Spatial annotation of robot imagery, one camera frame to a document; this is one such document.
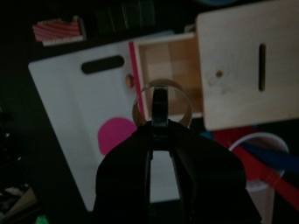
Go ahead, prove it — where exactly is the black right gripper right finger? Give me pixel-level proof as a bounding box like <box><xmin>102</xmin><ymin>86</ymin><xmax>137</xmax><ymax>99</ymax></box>
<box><xmin>158</xmin><ymin>85</ymin><xmax>262</xmax><ymax>224</ymax></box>

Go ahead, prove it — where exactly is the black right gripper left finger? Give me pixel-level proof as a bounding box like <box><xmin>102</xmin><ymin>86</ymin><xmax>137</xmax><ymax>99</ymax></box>
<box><xmin>92</xmin><ymin>85</ymin><xmax>162</xmax><ymax>224</ymax></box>

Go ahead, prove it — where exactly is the round metal ring cutter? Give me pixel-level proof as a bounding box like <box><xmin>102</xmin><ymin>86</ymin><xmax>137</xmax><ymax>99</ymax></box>
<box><xmin>132</xmin><ymin>78</ymin><xmax>193</xmax><ymax>130</ymax></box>

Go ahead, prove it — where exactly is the clear plastic bowl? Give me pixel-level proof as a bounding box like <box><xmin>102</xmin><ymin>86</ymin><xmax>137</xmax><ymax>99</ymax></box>
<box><xmin>226</xmin><ymin>131</ymin><xmax>292</xmax><ymax>224</ymax></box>

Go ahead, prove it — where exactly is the pink flat dough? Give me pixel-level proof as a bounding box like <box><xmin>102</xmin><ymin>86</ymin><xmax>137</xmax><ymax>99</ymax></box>
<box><xmin>97</xmin><ymin>116</ymin><xmax>138</xmax><ymax>157</ymax></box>

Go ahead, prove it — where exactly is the wooden drawer with pink front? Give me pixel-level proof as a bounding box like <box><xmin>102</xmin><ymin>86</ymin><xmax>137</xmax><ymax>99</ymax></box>
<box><xmin>125</xmin><ymin>32</ymin><xmax>204</xmax><ymax>121</ymax></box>

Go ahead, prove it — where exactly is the red plastic stick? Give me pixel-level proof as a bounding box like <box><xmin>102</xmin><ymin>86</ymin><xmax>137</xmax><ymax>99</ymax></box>
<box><xmin>210</xmin><ymin>126</ymin><xmax>299</xmax><ymax>212</ymax></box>

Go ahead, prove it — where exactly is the blue plastic stick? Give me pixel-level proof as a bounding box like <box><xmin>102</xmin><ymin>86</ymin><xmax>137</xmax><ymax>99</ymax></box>
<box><xmin>237</xmin><ymin>141</ymin><xmax>299</xmax><ymax>177</ymax></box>

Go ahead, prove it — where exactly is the small bright green object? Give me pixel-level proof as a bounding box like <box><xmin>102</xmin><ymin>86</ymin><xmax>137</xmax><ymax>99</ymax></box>
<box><xmin>33</xmin><ymin>214</ymin><xmax>50</xmax><ymax>224</ymax></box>

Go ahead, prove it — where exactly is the brown cardboard piece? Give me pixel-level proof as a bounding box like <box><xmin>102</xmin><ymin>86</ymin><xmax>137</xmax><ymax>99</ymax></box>
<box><xmin>0</xmin><ymin>186</ymin><xmax>41</xmax><ymax>224</ymax></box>

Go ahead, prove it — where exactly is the white cutting board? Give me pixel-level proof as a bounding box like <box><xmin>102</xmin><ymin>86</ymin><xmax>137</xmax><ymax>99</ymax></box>
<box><xmin>26</xmin><ymin>30</ymin><xmax>202</xmax><ymax>213</ymax></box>

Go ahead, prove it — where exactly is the light wooden box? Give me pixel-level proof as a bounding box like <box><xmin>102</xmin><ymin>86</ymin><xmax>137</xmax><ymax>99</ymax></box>
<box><xmin>194</xmin><ymin>0</ymin><xmax>299</xmax><ymax>132</ymax></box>

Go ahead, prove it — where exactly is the red white striped toy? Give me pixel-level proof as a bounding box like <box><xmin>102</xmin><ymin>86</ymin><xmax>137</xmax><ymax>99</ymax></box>
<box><xmin>31</xmin><ymin>16</ymin><xmax>88</xmax><ymax>47</ymax></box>

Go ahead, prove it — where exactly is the dark green ribbed object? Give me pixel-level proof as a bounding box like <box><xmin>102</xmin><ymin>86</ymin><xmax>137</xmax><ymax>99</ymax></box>
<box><xmin>94</xmin><ymin>0</ymin><xmax>157</xmax><ymax>33</ymax></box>

